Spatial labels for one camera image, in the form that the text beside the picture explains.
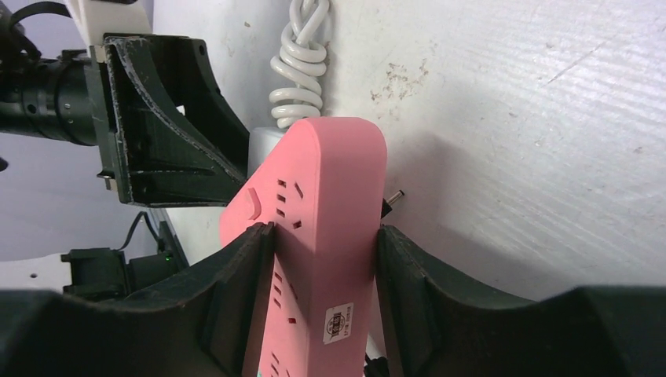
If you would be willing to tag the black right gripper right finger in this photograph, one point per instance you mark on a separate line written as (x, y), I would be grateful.
(438, 321)

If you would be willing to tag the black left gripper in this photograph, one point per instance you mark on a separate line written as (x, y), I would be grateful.
(174, 139)

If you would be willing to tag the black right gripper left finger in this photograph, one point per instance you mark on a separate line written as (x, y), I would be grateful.
(207, 320)

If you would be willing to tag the white power strip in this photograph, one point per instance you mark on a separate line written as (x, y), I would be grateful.
(262, 141)

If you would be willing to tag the pink triangular socket adapter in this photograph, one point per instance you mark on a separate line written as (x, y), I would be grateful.
(322, 188)

